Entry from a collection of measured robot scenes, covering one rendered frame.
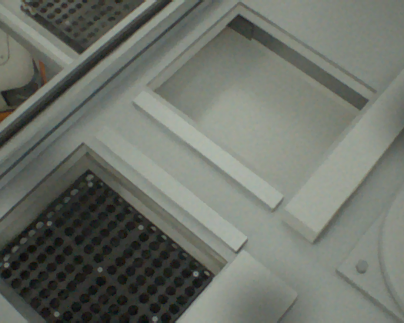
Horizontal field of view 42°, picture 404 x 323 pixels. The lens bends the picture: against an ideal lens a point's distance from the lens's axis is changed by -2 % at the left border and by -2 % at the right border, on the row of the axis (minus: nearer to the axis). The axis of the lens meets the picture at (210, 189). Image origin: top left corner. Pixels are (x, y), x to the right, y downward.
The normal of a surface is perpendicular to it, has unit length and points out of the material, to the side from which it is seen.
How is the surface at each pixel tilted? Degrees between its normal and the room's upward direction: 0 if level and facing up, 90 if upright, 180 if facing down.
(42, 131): 90
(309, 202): 0
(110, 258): 0
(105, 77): 90
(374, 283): 0
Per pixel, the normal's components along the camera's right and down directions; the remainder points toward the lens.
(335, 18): 0.01, -0.41
